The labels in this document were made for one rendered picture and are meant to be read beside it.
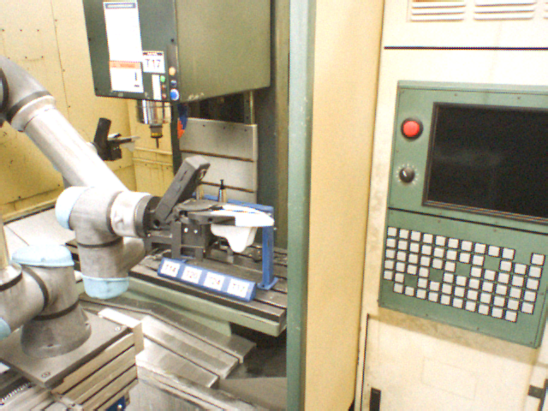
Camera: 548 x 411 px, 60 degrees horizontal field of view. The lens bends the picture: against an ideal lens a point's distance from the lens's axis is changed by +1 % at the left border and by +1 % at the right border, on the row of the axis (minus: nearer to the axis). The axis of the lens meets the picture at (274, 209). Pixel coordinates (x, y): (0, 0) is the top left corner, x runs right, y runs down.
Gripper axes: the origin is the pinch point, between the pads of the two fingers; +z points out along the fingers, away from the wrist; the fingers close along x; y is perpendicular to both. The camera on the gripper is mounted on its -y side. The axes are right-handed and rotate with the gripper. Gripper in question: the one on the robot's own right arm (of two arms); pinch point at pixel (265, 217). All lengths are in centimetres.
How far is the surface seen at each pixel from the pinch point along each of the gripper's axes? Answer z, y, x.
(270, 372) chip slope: -19, 72, -72
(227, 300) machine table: -42, 57, -89
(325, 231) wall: 1.3, 14.1, -46.8
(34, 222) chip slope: -182, 56, -146
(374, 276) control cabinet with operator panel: 12, 36, -80
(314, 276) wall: 0.1, 24.4, -42.3
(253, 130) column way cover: -57, -2, -158
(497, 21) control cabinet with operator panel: 36, -37, -66
